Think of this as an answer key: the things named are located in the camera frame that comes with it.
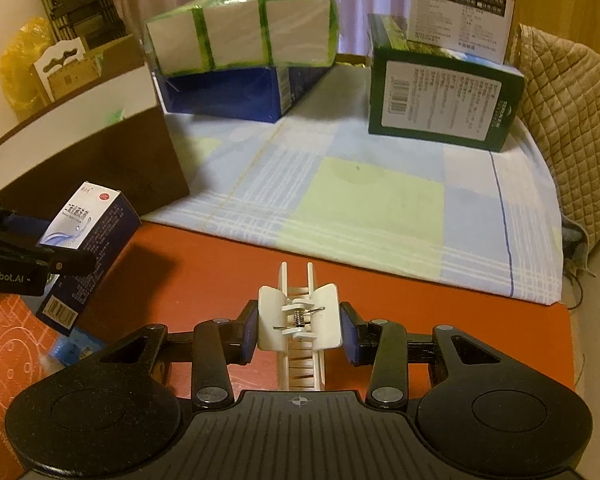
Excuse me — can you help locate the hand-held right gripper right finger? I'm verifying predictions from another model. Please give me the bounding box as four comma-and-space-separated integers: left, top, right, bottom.
339, 301, 506, 407

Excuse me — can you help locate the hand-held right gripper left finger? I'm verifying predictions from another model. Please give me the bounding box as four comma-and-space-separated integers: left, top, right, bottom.
97, 301, 261, 407

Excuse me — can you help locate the white hair clip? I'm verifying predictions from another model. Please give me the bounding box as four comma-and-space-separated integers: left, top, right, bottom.
257, 261, 342, 392

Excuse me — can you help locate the blue medicine box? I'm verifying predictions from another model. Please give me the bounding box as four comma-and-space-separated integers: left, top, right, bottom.
35, 180, 142, 337

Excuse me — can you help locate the brown storage box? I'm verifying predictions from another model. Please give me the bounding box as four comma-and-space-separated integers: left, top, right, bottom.
0, 60, 191, 221

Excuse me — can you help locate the orange printed mat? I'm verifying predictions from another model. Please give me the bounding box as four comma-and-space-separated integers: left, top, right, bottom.
0, 220, 578, 480

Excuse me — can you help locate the blue ointment tube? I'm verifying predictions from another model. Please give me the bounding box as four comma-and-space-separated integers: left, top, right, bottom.
50, 335, 106, 366

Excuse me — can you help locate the plaid cloth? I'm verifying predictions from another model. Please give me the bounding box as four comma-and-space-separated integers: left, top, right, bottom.
142, 65, 566, 307

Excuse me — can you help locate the yellow plastic bag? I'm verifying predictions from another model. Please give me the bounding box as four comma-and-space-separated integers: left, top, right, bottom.
0, 16, 58, 123

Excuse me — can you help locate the cardboard box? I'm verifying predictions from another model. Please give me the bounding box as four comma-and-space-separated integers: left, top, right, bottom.
32, 35, 141, 106

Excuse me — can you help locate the large blue box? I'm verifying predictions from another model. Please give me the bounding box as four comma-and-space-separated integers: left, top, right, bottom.
152, 64, 331, 123

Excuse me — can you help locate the dark rack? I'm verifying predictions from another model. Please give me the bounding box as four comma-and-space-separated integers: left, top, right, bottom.
35, 0, 128, 46

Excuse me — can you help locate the dark green carton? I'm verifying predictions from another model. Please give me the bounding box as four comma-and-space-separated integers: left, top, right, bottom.
367, 12, 526, 153

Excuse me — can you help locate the green wrapped tissue pack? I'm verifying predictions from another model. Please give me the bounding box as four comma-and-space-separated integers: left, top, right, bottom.
144, 0, 341, 77

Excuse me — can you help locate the beige quilted cushion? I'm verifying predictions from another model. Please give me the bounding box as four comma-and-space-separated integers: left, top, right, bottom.
505, 22, 600, 271

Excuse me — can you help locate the white printed box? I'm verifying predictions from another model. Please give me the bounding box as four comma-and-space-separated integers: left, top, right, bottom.
407, 0, 518, 66

